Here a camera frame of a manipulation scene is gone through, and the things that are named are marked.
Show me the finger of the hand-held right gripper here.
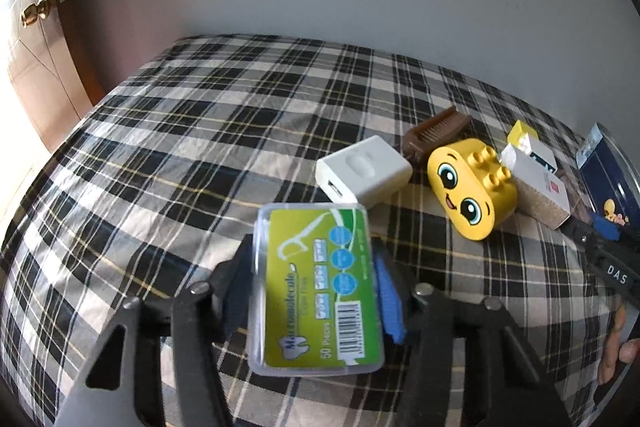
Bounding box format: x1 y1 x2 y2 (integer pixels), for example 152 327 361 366
560 213 640 308

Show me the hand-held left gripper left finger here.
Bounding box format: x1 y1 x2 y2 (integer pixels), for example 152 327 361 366
52 234 261 427

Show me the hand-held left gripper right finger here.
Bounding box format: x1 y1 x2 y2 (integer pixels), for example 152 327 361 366
370 239 573 427

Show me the green floss pick box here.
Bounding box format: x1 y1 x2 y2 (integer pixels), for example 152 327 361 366
247 202 386 378

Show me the blue cartoon box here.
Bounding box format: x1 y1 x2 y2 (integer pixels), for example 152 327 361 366
575 123 640 240

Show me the white box with red label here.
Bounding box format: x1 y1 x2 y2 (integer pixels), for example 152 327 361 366
500 143 572 230

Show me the white usb charger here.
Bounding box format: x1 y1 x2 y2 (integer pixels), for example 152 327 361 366
315 135 414 208

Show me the person's right hand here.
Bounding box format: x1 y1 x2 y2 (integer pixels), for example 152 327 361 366
596 302 640 388

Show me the white box with dark print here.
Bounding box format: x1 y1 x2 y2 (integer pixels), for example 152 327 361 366
527 149 558 175

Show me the yellow toy block with face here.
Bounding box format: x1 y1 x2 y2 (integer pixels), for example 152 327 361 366
426 139 521 242

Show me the yellow cube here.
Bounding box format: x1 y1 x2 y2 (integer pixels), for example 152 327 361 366
506 120 540 154

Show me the black and white plaid blanket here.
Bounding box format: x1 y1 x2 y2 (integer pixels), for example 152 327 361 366
0 34 640 427

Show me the brown wooden door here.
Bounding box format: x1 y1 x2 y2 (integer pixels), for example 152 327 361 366
0 0 108 152

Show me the brass door knob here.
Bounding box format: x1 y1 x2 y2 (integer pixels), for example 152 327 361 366
20 0 55 29

